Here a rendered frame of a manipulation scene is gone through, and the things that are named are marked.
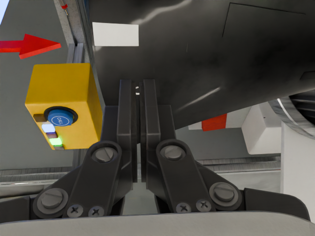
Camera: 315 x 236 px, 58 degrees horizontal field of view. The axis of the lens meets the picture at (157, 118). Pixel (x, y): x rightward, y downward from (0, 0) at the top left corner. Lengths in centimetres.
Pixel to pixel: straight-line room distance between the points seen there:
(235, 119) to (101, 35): 79
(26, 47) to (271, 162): 90
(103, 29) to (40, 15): 131
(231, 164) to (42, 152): 63
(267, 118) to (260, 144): 10
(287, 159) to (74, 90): 37
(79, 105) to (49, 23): 101
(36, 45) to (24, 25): 125
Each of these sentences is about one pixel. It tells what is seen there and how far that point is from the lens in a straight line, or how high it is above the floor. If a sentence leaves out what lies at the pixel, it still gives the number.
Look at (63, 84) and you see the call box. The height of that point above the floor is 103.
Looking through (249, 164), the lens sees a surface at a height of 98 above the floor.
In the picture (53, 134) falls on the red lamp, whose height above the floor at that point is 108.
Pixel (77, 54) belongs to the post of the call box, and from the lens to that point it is 64.
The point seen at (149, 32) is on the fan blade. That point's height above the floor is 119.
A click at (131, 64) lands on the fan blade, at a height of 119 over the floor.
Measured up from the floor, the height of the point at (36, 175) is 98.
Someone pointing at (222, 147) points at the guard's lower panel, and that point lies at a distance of 100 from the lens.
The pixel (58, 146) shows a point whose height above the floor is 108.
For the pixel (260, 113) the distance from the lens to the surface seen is 85.
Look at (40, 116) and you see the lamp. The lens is 51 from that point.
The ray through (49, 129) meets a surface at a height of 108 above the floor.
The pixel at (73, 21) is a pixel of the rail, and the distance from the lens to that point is 63.
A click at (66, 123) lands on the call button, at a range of 51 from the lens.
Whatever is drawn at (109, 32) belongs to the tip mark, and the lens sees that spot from 21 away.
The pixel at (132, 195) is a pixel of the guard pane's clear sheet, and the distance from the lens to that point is 92.
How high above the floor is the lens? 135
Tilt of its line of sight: 33 degrees down
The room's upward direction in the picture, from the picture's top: 175 degrees clockwise
